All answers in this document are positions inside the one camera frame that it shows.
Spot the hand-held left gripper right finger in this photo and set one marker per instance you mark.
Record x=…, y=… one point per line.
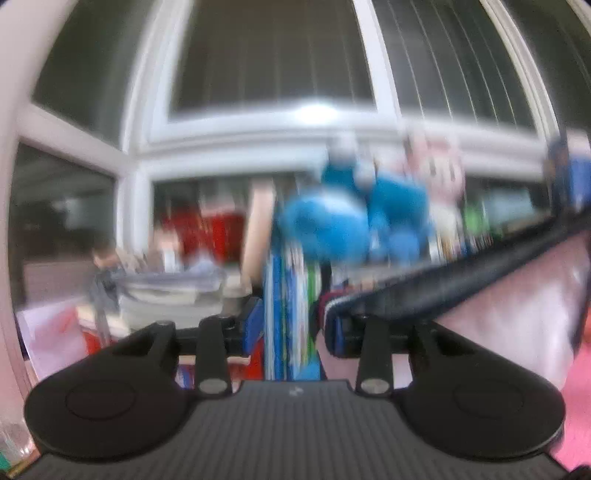
x=341, y=339

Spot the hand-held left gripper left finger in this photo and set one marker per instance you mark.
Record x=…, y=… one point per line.
x=251, y=325

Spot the navy and white jacket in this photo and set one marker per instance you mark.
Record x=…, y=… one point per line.
x=461, y=277

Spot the row of books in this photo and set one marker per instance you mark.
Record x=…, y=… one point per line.
x=286, y=314

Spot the stack of books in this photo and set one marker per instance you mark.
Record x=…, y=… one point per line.
x=161, y=300

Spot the beige board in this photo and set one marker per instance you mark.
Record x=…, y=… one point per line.
x=258, y=230

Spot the red plastic basket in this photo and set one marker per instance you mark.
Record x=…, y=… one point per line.
x=217, y=230

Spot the blue plush toy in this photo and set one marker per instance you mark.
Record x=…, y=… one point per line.
x=323, y=221

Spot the pink plush toy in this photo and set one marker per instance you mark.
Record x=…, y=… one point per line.
x=438, y=166

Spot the white board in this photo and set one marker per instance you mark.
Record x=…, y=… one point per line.
x=51, y=332

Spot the pink blanket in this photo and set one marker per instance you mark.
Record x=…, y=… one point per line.
x=577, y=415

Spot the clear glass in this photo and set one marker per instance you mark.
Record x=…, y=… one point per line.
x=16, y=441

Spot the white-framed window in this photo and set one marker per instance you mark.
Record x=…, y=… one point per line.
x=277, y=55

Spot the blue box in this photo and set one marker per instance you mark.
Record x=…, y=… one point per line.
x=577, y=180

